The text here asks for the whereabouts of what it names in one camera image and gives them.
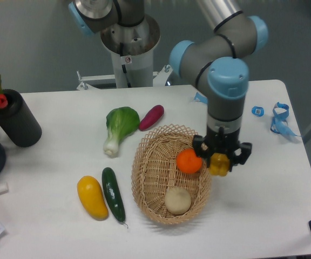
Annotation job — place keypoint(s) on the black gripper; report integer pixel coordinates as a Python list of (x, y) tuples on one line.
[(221, 142)]

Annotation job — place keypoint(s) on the yellow bell pepper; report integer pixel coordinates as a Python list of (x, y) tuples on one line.
[(219, 165)]

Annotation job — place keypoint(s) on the woven wicker basket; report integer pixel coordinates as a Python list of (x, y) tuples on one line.
[(154, 172)]

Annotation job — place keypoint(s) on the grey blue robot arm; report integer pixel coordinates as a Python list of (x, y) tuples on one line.
[(215, 67)]

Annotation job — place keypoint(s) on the orange fruit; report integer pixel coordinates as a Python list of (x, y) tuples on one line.
[(188, 162)]

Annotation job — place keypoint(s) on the beige round bun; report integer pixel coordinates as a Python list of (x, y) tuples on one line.
[(177, 200)]

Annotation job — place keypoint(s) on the small blue tape roll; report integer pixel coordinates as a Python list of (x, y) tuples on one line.
[(258, 111)]

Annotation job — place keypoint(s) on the blue ribbon strip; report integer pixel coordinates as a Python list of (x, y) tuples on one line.
[(200, 98)]

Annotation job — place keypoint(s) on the purple sweet potato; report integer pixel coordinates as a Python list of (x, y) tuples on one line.
[(152, 117)]

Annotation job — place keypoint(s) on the green bok choy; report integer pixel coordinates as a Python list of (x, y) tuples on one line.
[(120, 123)]

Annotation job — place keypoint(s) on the dark green cucumber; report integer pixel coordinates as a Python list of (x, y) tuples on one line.
[(112, 195)]

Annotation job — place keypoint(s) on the yellow mango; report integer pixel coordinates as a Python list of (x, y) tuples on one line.
[(91, 197)]

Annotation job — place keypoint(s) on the black cylindrical vase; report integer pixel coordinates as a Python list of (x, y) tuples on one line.
[(18, 122)]

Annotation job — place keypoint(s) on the blue lanyard ribbon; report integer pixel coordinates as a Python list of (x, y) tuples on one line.
[(279, 124)]

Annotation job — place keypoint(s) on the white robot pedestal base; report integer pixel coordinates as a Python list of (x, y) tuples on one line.
[(131, 50)]

